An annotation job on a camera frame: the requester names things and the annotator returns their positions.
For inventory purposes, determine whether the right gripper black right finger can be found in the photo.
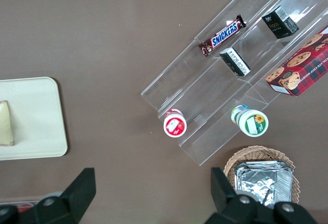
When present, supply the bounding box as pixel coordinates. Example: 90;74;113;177
207;167;259;224

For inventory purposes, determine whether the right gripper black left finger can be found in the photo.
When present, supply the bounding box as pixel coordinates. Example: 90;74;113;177
17;167;97;224

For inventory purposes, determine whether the triangle sandwich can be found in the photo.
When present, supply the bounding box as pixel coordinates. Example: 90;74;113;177
0;100;15;147

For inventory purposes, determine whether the light tan wicker basket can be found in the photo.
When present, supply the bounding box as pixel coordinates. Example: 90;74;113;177
223;146;300;206

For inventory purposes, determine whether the beige plastic serving tray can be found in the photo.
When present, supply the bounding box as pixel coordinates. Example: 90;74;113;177
0;76;68;161

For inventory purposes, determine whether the stack of foil containers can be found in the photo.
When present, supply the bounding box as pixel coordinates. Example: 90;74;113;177
234;160;294;209

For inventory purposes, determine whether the clear acrylic bottle rack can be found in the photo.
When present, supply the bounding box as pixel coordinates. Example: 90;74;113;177
0;199;40;213

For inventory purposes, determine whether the green lid yogurt cup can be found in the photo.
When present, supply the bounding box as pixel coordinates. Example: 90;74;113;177
230;105;270;138

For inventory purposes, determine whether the red lid yogurt cup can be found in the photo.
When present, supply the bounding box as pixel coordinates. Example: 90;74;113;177
163;108;188;138

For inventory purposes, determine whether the clear acrylic stepped shelf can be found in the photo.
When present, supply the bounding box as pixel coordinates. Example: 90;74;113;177
140;0;328;167

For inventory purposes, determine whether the small black carton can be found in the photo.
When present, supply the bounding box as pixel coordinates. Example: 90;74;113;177
219;47;251;77
261;5;300;39

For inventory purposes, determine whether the red plaid cookie box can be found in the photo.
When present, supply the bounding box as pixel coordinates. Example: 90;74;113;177
265;25;328;98

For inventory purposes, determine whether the Snickers chocolate bar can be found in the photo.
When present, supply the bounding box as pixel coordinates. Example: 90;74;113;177
197;14;247;58

